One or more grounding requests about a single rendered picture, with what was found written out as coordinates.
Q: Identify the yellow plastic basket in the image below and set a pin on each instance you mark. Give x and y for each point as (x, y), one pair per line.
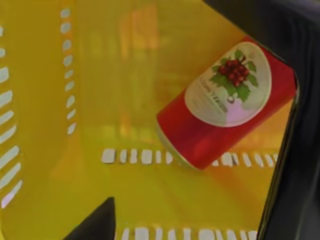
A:
(150, 200)

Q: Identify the red can with grape label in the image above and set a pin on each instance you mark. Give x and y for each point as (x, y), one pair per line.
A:
(200, 135)

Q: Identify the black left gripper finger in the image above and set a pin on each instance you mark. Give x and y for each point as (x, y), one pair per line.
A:
(100, 222)

